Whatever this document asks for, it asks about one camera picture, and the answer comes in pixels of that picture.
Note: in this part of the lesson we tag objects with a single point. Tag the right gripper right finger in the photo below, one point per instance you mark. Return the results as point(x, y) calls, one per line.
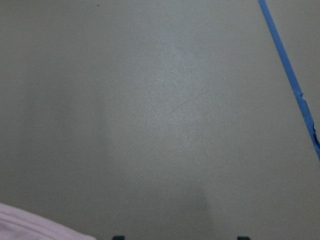
point(242, 238)

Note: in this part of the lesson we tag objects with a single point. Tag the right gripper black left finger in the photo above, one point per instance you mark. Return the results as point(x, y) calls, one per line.
point(118, 237)

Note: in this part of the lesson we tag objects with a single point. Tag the pink Snoopy t-shirt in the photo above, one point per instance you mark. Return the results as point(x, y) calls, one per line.
point(17, 224)

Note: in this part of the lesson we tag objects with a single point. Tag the blue tape cross strip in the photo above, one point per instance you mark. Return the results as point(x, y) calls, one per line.
point(293, 81)

